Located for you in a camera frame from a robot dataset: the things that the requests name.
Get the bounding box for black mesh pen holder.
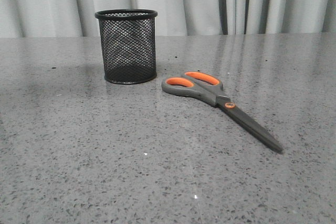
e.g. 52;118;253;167
95;9;157;84

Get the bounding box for grey orange scissors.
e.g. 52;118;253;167
161;71;284;153

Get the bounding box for grey curtain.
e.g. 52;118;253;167
1;0;335;38

